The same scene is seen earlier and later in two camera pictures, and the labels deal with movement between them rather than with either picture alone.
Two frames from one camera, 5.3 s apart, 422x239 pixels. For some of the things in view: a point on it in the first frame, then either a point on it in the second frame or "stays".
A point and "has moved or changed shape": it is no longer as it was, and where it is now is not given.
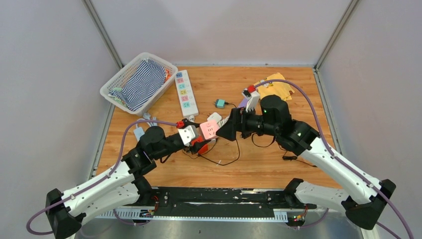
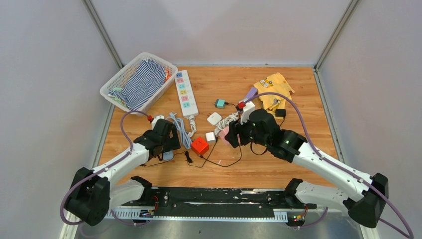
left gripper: [196, 146] → [173, 143]
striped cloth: [149, 75] stays
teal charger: [220, 103] stays
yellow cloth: [283, 89] stays
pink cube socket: [209, 129] has moved or changed shape
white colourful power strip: [185, 94] stays
